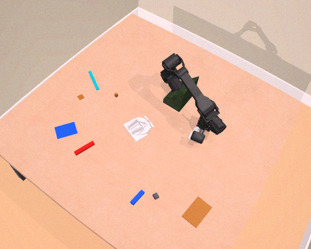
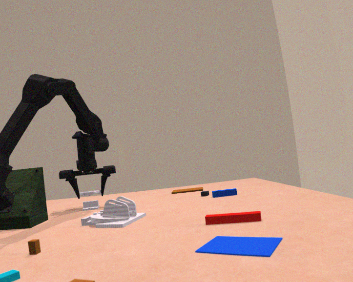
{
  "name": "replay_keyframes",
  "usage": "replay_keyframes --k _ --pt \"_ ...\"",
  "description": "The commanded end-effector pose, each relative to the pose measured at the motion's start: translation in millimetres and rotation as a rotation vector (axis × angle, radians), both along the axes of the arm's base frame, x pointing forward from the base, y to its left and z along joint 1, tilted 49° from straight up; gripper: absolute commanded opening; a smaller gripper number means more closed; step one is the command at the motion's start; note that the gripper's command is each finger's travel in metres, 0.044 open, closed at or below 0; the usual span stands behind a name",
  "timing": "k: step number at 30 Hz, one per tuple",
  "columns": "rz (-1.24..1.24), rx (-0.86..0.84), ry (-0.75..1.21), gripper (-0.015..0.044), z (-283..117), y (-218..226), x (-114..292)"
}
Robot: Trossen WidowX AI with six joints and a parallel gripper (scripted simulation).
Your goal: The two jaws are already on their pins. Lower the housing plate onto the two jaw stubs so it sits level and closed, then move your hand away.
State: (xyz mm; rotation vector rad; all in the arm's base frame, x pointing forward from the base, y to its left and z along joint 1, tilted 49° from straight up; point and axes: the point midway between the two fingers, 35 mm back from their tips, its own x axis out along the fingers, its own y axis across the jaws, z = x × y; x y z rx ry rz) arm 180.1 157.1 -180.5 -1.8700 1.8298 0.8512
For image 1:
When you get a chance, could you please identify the blue flat plate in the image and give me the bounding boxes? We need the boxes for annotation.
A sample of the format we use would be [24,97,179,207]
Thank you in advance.
[55,122,78,139]

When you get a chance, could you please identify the brown rectangular plate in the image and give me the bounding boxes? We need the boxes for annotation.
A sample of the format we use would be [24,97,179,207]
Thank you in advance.
[182,197,212,228]

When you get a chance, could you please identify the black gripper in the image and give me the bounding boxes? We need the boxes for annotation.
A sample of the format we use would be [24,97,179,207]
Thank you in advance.
[191,118,209,144]

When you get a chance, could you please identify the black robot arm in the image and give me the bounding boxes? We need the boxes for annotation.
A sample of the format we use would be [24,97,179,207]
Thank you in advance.
[160,53,227,135]

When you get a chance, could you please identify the blue rectangular block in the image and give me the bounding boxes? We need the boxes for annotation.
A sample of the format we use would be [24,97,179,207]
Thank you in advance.
[130,189,145,205]

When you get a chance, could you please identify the brown flat plate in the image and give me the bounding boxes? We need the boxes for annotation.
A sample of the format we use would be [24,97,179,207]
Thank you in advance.
[77,94,84,100]

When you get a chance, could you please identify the red rectangular bar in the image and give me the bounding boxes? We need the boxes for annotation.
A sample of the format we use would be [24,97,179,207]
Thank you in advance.
[74,141,95,156]

